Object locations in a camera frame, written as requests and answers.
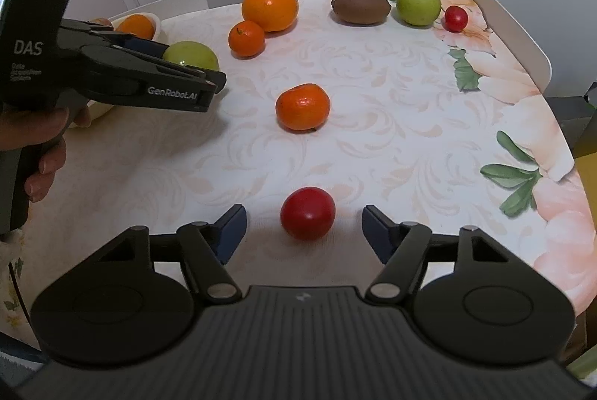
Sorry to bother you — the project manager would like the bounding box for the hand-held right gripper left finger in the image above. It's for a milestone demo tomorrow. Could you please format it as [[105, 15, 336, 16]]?
[[96, 204, 247, 300]]

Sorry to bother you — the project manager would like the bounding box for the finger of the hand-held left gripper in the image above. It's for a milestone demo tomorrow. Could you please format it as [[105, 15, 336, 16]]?
[[58, 18, 171, 60], [79, 44, 228, 113]]

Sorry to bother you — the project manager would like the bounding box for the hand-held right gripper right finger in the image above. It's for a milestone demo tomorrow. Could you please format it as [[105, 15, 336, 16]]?
[[361, 204, 514, 300]]

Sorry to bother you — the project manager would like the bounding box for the white bowl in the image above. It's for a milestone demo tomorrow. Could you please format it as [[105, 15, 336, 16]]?
[[86, 12, 162, 121]]

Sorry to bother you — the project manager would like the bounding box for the green apple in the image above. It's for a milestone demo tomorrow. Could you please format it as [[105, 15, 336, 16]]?
[[396, 0, 442, 26], [162, 41, 220, 72]]

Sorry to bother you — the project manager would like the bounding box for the small mandarin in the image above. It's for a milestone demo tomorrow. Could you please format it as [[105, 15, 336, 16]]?
[[228, 20, 266, 58]]

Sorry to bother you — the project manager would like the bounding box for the large orange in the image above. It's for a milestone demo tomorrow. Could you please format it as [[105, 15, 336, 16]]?
[[241, 0, 299, 32]]

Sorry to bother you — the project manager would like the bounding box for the brown kiwi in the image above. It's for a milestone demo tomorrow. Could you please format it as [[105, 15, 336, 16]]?
[[331, 0, 391, 25]]

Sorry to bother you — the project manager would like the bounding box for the red cherry tomato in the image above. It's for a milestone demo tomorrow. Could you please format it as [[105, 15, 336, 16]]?
[[443, 6, 469, 32]]

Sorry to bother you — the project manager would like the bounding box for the person's left hand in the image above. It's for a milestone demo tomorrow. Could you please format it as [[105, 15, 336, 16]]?
[[0, 104, 93, 204]]

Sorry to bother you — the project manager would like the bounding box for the floral tablecloth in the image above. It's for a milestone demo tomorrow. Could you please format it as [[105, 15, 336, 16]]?
[[0, 0, 597, 338]]

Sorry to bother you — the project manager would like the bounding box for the dark object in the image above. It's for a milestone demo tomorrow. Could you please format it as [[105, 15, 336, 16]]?
[[543, 82, 597, 149]]

